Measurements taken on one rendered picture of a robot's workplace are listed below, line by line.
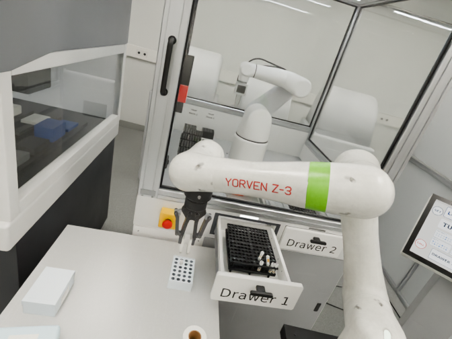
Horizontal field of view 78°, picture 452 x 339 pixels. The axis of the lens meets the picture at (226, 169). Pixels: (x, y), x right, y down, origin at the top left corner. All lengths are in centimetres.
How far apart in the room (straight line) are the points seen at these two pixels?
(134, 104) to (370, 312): 412
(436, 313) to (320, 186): 118
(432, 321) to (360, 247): 89
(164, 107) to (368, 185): 69
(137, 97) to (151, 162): 343
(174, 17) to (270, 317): 144
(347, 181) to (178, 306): 68
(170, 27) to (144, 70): 342
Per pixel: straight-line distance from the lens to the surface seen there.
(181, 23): 99
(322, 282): 157
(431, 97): 128
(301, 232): 129
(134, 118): 458
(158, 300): 105
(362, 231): 88
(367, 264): 93
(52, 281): 104
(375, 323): 87
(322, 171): 65
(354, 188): 64
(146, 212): 121
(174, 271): 111
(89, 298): 105
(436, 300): 168
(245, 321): 168
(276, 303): 105
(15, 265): 131
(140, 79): 443
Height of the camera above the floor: 157
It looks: 24 degrees down
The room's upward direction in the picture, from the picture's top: 16 degrees clockwise
